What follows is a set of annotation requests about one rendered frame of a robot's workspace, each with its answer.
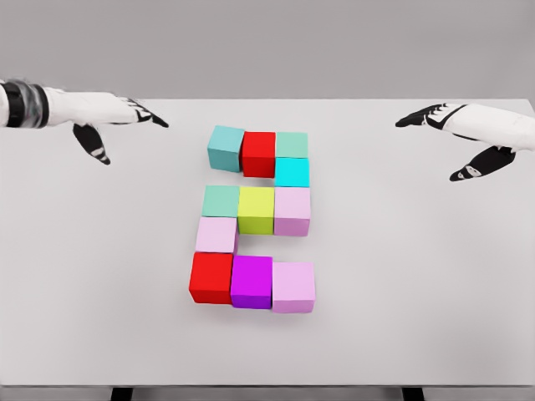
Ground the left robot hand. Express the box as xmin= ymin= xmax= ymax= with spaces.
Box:
xmin=69 ymin=92 xmax=170 ymax=166

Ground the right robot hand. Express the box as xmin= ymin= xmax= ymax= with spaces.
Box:
xmin=395 ymin=103 xmax=518 ymax=183

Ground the teal cube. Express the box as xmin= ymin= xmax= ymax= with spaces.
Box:
xmin=206 ymin=125 xmax=246 ymax=174

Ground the mint green cube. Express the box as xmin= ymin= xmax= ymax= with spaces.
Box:
xmin=201 ymin=185 xmax=241 ymax=219
xmin=274 ymin=131 xmax=309 ymax=160

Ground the red cube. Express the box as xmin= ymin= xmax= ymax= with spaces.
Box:
xmin=241 ymin=130 xmax=277 ymax=179
xmin=188 ymin=251 xmax=235 ymax=306

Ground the light pink cube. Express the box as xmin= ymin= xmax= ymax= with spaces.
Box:
xmin=271 ymin=261 xmax=316 ymax=314
xmin=273 ymin=186 xmax=312 ymax=237
xmin=195 ymin=216 xmax=240 ymax=255

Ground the yellow-green cube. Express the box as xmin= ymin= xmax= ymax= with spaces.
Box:
xmin=237 ymin=185 xmax=276 ymax=236

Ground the cyan cube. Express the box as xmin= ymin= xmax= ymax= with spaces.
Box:
xmin=274 ymin=156 xmax=311 ymax=189

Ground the purple cube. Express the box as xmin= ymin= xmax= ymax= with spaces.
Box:
xmin=230 ymin=254 xmax=274 ymax=311

